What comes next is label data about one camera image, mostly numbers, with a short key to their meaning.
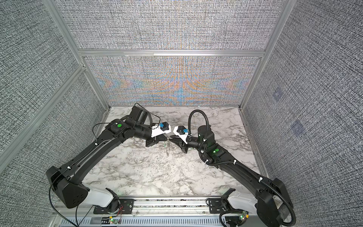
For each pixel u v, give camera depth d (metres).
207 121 0.50
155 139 0.61
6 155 0.52
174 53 0.88
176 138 0.69
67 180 0.39
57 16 0.72
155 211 0.73
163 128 0.59
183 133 0.59
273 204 0.39
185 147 0.63
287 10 0.71
